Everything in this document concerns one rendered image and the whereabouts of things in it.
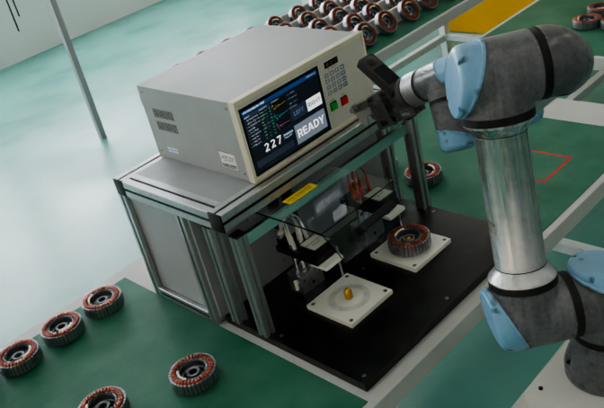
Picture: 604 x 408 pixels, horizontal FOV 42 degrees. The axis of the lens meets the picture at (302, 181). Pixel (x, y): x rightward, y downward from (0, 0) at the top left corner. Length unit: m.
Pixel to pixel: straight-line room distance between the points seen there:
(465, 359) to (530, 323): 1.52
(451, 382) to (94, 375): 1.28
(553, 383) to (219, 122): 0.89
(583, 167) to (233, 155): 1.06
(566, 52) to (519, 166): 0.19
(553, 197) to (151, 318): 1.13
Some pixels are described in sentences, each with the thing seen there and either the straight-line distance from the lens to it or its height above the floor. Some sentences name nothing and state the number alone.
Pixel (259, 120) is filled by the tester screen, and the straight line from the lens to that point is 1.79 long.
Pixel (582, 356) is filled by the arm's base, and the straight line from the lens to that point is 1.50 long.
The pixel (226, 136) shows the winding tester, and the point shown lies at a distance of 1.81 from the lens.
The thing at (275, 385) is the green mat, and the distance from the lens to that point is 1.80.
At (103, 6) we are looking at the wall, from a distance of 8.79.
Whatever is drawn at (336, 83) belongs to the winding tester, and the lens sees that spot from 1.95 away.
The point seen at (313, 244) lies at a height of 0.92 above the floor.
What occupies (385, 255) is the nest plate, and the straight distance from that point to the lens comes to 2.06.
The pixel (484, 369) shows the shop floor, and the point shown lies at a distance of 2.85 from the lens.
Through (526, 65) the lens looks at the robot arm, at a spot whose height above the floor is 1.45.
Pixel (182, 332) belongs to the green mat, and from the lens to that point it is 2.06.
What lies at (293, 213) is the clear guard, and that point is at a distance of 1.76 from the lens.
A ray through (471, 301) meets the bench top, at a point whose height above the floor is 0.75.
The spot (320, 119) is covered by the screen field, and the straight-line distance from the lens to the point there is 1.92.
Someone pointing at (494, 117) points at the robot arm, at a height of 1.39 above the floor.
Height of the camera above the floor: 1.92
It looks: 27 degrees down
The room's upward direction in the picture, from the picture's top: 14 degrees counter-clockwise
